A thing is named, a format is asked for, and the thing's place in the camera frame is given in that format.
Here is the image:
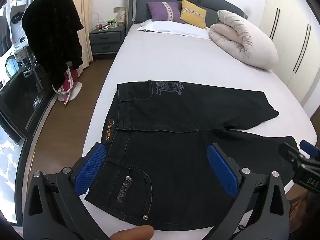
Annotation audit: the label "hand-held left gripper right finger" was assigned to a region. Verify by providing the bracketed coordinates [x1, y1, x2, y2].
[206, 144, 292, 240]

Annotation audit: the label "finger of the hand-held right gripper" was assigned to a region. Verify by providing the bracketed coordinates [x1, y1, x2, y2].
[299, 140, 320, 159]
[278, 142, 306, 167]

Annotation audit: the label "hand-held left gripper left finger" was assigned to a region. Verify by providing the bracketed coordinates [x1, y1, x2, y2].
[22, 142, 110, 240]

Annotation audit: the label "black denim pants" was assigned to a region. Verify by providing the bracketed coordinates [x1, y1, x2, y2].
[84, 80, 304, 232]

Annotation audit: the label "person's left hand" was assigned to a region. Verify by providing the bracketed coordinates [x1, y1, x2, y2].
[117, 226, 154, 240]

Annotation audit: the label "white iron base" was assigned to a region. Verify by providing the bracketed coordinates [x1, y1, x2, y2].
[59, 81, 82, 102]

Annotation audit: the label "pink steam iron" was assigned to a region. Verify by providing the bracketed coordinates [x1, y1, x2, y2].
[52, 64, 81, 105]

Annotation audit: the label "glass sliding door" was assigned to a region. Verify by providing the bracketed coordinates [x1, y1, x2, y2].
[0, 0, 64, 227]

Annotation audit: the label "cream wardrobe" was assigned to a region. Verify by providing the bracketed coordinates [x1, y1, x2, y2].
[259, 0, 320, 119]

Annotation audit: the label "bed with white sheet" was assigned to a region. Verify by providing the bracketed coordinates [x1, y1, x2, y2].
[82, 21, 317, 230]

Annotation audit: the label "rolled cream duvet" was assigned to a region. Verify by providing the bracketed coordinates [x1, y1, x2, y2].
[209, 9, 279, 70]

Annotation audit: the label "grey nightstand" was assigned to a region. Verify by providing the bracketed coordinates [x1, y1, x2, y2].
[89, 26, 126, 56]

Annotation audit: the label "black hanging garment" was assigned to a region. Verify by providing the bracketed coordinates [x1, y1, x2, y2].
[22, 0, 84, 85]

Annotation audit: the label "white pillow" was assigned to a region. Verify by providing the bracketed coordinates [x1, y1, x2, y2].
[137, 19, 213, 39]

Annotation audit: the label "small bedside lamp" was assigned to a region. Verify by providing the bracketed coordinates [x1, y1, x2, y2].
[117, 8, 126, 27]

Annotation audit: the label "yellow cushion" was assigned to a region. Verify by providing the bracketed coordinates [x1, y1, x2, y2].
[180, 0, 207, 29]

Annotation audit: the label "beige curtain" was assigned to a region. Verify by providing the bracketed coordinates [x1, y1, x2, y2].
[61, 0, 94, 71]

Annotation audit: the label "purple cushion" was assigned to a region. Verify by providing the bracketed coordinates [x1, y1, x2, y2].
[147, 1, 186, 24]

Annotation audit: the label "white wire basket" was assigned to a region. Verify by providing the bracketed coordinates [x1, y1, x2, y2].
[94, 12, 119, 30]

